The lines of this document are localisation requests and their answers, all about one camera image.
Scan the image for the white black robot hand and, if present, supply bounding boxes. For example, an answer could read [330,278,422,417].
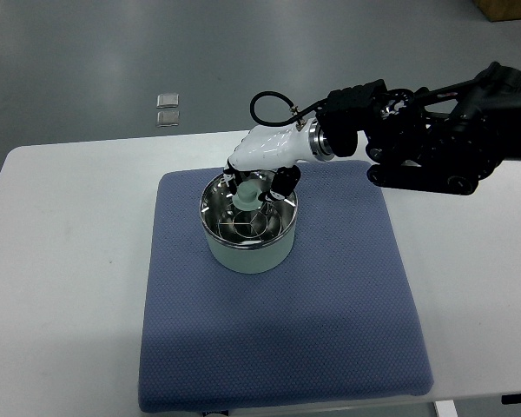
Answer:
[222,121,333,201]

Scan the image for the glass lid with green knob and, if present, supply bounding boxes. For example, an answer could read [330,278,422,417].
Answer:
[200,171,298,250]

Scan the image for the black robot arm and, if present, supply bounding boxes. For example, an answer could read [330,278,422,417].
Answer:
[223,63,521,202]

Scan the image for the green pot with steel interior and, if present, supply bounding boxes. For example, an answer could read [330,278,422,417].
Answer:
[200,170,298,274]

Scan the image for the upper metal floor plate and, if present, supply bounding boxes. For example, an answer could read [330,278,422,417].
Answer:
[156,93,179,109]

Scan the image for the blue quilted mat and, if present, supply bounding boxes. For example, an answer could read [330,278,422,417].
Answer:
[139,161,433,413]

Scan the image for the brown cardboard box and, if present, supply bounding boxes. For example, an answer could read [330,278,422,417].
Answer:
[473,0,521,22]

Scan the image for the wire steaming rack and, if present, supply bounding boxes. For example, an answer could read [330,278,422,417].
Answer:
[217,207,281,243]

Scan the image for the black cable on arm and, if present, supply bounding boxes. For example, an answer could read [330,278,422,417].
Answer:
[249,90,331,128]

